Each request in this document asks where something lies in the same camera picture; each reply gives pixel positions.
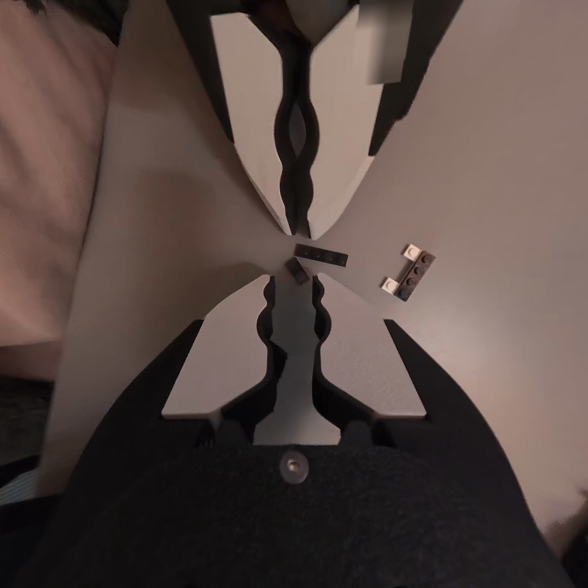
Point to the dark fleece jacket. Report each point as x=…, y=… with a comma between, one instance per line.
x=92, y=18

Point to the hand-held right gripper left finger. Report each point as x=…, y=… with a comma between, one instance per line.
x=220, y=358

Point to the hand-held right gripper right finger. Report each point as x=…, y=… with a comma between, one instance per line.
x=367, y=367

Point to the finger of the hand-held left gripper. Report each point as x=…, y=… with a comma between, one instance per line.
x=340, y=128
x=248, y=115

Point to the small black lego piece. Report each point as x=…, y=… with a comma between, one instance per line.
x=297, y=271

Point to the black and white lego assembly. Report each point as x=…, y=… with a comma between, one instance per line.
x=415, y=275

